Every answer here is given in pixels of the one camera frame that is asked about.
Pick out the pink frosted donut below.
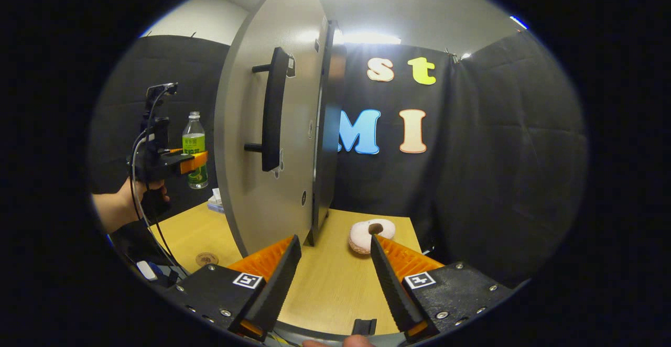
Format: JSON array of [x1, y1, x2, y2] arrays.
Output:
[[349, 219, 396, 256]]

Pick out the black cable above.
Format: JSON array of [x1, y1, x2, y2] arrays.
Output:
[[130, 127, 189, 277]]

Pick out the grey cabinet door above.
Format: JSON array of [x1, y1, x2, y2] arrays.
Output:
[[214, 0, 331, 257]]

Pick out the black door handle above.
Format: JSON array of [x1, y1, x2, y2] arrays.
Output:
[[244, 47, 291, 172]]

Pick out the green label plastic bottle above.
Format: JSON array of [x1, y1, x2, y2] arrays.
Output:
[[182, 111, 209, 189]]

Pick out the black backdrop cloth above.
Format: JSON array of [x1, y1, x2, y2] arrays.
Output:
[[89, 30, 588, 287]]

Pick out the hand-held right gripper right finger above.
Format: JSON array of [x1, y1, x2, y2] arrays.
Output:
[[370, 233, 517, 343]]

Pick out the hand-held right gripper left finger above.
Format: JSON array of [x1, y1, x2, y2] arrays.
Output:
[[168, 234, 303, 342]]

